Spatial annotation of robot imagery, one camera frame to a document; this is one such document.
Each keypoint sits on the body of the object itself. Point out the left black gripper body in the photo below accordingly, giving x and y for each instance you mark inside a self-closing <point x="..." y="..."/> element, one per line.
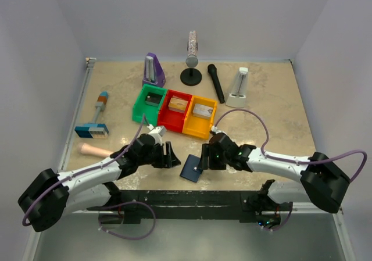
<point x="156" y="157"/>

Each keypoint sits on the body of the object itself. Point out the white card stack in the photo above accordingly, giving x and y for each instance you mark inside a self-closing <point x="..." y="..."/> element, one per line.
<point x="202" y="111"/>

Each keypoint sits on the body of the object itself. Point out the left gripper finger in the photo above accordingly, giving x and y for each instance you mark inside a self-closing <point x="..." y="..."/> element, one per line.
<point x="167" y="155"/>
<point x="174" y="159"/>

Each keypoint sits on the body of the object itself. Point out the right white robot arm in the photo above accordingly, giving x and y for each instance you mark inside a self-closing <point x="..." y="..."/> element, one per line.
<point x="314" y="179"/>

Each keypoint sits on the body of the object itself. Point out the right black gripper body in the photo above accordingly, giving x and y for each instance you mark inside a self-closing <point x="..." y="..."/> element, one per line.
<point x="217" y="161"/>

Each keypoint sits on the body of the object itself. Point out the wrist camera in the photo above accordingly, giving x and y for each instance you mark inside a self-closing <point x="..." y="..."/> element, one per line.
<point x="157" y="132"/>
<point x="214" y="130"/>

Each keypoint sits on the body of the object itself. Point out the glitter microphone on stand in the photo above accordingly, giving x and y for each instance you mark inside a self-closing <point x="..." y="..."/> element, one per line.
<point x="192" y="49"/>

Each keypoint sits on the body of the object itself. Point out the blue toy block hammer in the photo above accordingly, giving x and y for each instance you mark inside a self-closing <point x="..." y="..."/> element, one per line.
<point x="93" y="129"/>

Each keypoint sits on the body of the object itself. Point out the white metronome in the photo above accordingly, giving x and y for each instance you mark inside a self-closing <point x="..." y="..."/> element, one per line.
<point x="237" y="92"/>

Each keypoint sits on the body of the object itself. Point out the orange card stack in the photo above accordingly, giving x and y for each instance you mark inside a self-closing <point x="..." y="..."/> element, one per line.
<point x="177" y="104"/>

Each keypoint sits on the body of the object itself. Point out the red plastic bin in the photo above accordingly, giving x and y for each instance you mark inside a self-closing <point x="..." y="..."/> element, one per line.
<point x="173" y="120"/>

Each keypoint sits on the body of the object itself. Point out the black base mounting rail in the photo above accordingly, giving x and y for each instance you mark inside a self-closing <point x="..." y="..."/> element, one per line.
<point x="204" y="205"/>

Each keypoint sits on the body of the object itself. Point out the black handheld microphone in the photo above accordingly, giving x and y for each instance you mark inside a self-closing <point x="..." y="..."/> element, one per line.
<point x="212" y="71"/>

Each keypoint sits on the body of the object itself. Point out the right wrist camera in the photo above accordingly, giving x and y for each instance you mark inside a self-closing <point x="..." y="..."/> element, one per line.
<point x="214" y="130"/>

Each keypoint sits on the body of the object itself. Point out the yellow plastic bin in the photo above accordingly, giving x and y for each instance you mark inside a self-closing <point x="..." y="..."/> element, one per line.
<point x="194" y="124"/>

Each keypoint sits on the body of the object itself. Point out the black round microphone stand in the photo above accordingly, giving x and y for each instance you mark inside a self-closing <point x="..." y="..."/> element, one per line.
<point x="191" y="76"/>

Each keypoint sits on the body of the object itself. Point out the purple metronome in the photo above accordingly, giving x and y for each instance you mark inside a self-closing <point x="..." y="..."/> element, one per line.
<point x="153" y="72"/>

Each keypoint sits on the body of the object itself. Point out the navy blue card holder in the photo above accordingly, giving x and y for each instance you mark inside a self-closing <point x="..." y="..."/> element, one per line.
<point x="190" y="169"/>

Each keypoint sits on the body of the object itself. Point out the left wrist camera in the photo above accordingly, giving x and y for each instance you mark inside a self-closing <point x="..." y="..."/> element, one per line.
<point x="157" y="132"/>

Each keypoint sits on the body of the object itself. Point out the green plastic bin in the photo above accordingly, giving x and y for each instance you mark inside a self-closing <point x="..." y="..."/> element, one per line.
<point x="150" y="112"/>

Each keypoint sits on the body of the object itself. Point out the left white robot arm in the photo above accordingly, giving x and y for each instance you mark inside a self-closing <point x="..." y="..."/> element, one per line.
<point x="52" y="195"/>

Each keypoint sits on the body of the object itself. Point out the black card stack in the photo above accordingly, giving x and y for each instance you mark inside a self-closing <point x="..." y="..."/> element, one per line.
<point x="153" y="99"/>

